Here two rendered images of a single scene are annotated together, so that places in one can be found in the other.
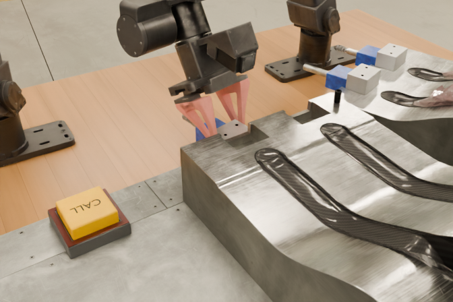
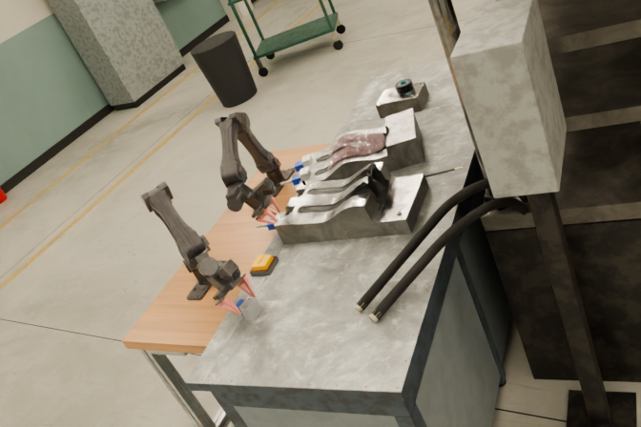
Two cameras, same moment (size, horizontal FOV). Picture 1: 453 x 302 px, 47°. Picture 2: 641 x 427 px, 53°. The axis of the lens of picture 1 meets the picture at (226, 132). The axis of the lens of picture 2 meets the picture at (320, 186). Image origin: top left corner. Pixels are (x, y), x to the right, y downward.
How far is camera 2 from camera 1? 1.72 m
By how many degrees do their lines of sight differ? 20
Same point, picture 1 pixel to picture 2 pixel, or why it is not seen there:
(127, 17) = (231, 199)
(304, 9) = (265, 165)
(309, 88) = (286, 192)
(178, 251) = (297, 252)
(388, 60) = (307, 162)
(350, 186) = (328, 199)
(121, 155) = (248, 253)
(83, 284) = (280, 274)
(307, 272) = (333, 218)
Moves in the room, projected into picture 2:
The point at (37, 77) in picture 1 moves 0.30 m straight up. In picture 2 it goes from (67, 340) to (38, 306)
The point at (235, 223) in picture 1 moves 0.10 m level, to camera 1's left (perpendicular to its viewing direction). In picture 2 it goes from (307, 229) to (285, 246)
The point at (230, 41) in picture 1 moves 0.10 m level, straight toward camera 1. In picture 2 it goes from (266, 185) to (279, 192)
